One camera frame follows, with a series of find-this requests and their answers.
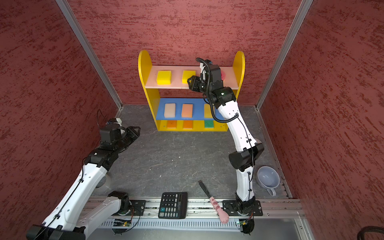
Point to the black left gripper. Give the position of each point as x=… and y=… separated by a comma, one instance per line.
x=131, y=130

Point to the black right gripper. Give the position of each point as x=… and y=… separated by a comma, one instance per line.
x=195, y=85

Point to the pink round smiley sponge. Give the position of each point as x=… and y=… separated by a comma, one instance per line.
x=223, y=75

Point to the peach orange sponge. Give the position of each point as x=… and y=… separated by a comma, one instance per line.
x=187, y=110

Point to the green scrub sponge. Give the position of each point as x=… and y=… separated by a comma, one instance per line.
x=209, y=124

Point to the pale pink sponge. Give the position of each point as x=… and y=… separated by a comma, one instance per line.
x=170, y=111

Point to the yellow orange scrub sponge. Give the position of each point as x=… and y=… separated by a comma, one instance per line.
x=172, y=124

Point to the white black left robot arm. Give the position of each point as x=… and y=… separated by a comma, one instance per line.
x=64, y=222

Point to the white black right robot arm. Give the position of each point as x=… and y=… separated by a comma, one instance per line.
x=243, y=150

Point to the yellow shelf unit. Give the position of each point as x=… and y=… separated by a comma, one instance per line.
x=199, y=98

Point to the grey tape roll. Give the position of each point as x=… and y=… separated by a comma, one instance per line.
x=104, y=184

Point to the white tape roll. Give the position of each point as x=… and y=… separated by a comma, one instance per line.
x=257, y=141

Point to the black calculator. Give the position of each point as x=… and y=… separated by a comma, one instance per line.
x=173, y=205

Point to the grey blue mug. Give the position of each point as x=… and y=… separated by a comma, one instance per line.
x=268, y=179

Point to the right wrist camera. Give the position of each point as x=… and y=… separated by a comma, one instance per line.
x=203, y=74

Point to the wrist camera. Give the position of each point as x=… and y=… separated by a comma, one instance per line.
x=203, y=74
x=115, y=121

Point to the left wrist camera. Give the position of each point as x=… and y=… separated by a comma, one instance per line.
x=115, y=121

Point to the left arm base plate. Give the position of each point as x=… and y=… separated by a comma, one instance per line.
x=135, y=208

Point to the perforated cable duct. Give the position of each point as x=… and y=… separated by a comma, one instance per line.
x=184, y=225

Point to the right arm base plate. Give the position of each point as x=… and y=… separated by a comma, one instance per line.
x=255, y=208

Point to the pink handled black brush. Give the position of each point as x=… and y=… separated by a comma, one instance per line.
x=223, y=216

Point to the black cable corner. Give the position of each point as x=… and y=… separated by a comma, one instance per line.
x=369, y=229

